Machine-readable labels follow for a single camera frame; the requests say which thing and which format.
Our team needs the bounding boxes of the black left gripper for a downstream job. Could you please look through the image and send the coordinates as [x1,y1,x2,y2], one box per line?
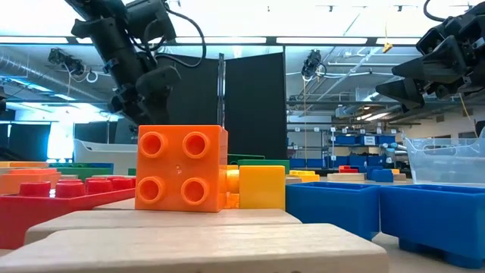
[70,17,181,126]

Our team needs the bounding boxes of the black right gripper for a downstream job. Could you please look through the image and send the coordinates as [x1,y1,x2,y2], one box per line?
[375,2,485,114]

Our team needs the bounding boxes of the black ceiling-hung device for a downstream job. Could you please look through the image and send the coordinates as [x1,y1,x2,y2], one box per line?
[47,47,86,77]
[301,48,327,80]

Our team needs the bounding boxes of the clear plastic bin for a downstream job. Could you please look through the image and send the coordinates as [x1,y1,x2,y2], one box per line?
[402,127,485,187]

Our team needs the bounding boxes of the shelf with blue bins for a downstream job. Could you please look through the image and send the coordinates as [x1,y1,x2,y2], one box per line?
[287,127,399,170]

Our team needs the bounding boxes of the black folding partition screen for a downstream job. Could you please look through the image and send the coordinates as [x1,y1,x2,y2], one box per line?
[157,52,288,162]

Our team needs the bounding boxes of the amber yellow toy brick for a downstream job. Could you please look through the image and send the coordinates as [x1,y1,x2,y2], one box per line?
[0,161,50,169]

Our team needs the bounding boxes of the long orange toy brick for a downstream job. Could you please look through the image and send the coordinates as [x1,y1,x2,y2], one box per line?
[0,168,62,196]

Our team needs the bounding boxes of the long red toy brick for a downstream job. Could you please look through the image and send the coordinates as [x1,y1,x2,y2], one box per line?
[0,175,136,250]

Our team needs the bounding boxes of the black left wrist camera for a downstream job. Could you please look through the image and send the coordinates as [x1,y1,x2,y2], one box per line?
[126,0,177,43]

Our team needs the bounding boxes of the silver ventilation duct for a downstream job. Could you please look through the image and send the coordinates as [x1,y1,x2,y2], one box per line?
[0,52,114,111]

